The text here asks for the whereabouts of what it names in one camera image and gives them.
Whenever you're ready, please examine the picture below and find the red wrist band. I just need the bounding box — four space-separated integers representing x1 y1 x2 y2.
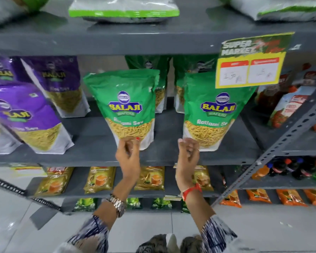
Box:
181 183 203 201

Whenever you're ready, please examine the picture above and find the yellow green price sign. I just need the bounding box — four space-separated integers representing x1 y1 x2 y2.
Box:
215 32 295 89

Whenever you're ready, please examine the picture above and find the yellow shelf label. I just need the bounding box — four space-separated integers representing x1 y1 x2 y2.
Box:
10 163 44 172

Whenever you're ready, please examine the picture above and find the yellow tea packet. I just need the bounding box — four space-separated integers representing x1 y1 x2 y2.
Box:
192 166 214 192
134 166 165 191
35 167 75 196
83 166 116 194

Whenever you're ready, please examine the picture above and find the dark cola bottle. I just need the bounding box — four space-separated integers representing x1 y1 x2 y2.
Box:
269 157 292 177
292 157 316 180

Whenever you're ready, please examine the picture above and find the person's right forearm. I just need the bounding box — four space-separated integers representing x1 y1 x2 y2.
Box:
181 184 239 253

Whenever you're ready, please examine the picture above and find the person's patterned clothing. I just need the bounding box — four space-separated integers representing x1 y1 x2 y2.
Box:
136 232 204 253

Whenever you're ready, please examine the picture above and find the person's left hand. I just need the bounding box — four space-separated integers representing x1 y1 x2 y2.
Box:
115 137 141 183

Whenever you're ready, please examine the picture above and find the white green bag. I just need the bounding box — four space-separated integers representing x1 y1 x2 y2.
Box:
217 0 316 22
68 0 180 23
0 0 44 26

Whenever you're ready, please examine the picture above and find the silver wristwatch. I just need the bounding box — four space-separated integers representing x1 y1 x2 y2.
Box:
106 194 127 218

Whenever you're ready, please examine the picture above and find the red sauce bottle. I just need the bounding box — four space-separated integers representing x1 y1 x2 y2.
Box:
255 73 298 109

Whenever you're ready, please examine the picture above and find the orange soft drink bottle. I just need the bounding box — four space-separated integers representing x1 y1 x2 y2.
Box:
252 164 271 180

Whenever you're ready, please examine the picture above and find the person's right hand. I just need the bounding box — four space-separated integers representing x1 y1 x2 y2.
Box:
175 138 200 190

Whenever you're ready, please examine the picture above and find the grey perforated metal shelf rack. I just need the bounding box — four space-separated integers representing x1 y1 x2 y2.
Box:
218 58 316 208

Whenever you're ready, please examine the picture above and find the green snack packet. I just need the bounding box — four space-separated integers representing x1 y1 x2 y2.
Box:
83 69 160 151
182 72 258 152
173 55 219 114
124 55 172 114

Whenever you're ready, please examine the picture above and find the person's left forearm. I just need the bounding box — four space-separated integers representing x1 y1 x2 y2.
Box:
64 180 137 253

